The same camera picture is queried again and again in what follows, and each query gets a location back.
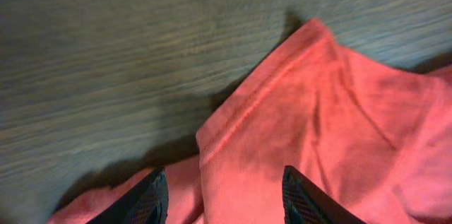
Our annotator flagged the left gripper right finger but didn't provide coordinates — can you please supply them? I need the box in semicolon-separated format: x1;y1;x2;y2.
282;165;364;224

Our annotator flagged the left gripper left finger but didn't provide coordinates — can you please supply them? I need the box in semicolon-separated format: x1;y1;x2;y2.
88;167;169;224

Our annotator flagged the orange FRAM t-shirt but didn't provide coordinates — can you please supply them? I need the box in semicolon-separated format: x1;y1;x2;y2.
49;19;451;223

